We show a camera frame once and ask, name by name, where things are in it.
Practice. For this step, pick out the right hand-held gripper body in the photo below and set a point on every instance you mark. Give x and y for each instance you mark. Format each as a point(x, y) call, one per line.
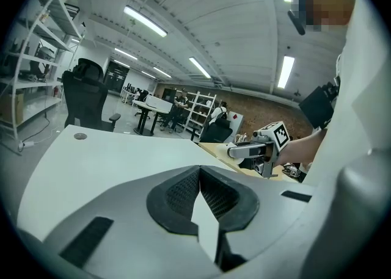
point(275, 137)

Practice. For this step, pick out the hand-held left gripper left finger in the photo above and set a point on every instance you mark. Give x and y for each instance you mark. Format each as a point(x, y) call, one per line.
point(177, 201)

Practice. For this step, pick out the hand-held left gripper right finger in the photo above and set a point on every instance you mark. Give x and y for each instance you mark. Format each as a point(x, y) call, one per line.
point(232, 204)

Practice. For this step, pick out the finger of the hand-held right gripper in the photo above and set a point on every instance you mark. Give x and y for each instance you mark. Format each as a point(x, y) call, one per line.
point(239, 151)

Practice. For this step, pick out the person's right forearm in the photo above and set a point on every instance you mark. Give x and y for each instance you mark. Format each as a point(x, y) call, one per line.
point(299, 148)

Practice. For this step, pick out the white table top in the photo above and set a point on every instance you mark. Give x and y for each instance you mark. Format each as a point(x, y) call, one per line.
point(107, 155)

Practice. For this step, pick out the beige wooden table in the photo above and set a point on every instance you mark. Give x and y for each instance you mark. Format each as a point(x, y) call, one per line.
point(214, 149)

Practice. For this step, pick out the white cabinet red sticker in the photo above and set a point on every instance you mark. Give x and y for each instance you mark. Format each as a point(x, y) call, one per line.
point(236, 122)

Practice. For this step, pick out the black office chair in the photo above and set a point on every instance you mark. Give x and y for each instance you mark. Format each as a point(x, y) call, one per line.
point(217, 131)
point(85, 97)

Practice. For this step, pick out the small black monitor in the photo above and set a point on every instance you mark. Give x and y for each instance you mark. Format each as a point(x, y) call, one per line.
point(316, 108)

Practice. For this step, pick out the white shelf rack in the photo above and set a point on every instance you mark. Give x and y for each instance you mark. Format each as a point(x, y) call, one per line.
point(197, 100)
point(52, 35)

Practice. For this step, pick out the black chest-mounted device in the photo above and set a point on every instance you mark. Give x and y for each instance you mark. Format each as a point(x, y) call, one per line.
point(332, 87)

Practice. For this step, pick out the person's white shirt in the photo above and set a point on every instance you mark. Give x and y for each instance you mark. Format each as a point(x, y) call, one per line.
point(360, 103)

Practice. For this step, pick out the white box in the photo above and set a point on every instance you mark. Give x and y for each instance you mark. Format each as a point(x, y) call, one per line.
point(159, 103)

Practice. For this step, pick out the black double door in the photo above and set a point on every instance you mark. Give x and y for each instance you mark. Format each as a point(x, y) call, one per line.
point(116, 76)

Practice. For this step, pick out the ceiling light strips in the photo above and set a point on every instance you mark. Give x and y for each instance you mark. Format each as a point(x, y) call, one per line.
point(146, 21)

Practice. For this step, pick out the white power strip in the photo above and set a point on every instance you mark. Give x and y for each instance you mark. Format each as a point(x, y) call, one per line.
point(27, 145)

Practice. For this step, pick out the brown cardboard box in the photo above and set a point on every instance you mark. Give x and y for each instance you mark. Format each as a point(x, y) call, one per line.
point(12, 108)

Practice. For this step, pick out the black head camera band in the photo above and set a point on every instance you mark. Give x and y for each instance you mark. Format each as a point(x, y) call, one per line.
point(297, 23)

